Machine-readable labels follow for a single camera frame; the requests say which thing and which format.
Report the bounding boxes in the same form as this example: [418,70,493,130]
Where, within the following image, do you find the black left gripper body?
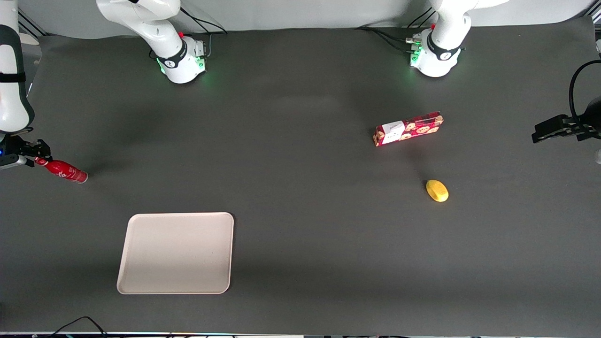
[580,96,601,141]

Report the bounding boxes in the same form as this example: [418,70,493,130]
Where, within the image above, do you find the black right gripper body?
[0,135,34,159]

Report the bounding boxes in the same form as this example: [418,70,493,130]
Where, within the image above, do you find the red coke bottle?
[35,157,89,184]

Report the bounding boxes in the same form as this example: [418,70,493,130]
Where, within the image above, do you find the beige plastic tray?
[116,212,234,295]

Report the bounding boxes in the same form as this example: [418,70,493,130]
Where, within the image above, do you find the yellow lemon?
[425,179,449,203]

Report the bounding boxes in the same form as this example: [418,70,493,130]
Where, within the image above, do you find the red cookie box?
[373,111,444,147]

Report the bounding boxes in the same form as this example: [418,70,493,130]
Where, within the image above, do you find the black looped gripper cable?
[569,60,601,123]

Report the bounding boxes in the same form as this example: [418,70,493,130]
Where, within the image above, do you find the black table edge cable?
[49,316,109,338]

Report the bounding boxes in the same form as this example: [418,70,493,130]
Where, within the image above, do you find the black left base cables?
[356,7,435,53]

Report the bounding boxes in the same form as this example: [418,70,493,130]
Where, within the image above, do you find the black right base cable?
[178,9,229,58]

